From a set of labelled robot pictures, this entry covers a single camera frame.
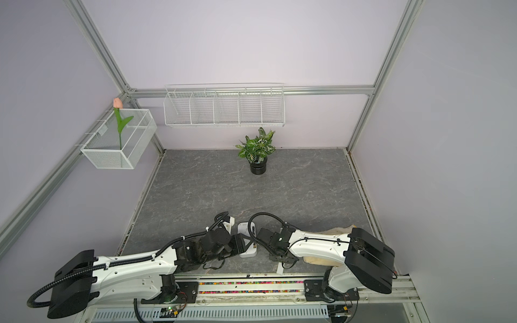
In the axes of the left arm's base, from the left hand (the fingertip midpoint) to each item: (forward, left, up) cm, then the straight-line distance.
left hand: (250, 244), depth 75 cm
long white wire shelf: (+63, +10, +20) cm, 67 cm away
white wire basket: (+38, +52, +21) cm, 68 cm away
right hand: (-1, -11, -10) cm, 15 cm away
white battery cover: (-7, -11, -10) cm, 16 cm away
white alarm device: (+9, +3, -6) cm, 12 cm away
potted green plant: (+36, -4, +14) cm, 39 cm away
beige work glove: (+6, -37, -9) cm, 39 cm away
